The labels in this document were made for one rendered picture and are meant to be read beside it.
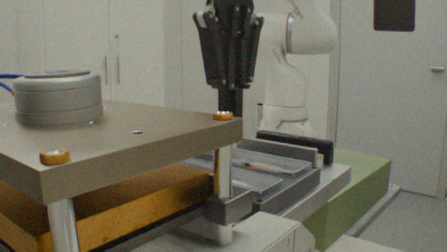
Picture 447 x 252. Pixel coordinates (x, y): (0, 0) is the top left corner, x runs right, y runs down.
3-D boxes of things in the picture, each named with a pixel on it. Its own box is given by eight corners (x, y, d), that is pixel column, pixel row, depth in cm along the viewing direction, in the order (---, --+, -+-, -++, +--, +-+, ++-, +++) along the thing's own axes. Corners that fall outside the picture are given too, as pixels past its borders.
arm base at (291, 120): (286, 139, 128) (289, 96, 125) (337, 151, 115) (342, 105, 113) (239, 151, 112) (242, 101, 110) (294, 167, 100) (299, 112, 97)
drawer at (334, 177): (258, 261, 43) (259, 198, 42) (129, 212, 56) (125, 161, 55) (350, 187, 66) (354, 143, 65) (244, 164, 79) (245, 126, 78)
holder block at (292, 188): (259, 224, 45) (260, 203, 44) (140, 186, 56) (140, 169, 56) (320, 183, 57) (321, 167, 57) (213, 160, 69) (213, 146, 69)
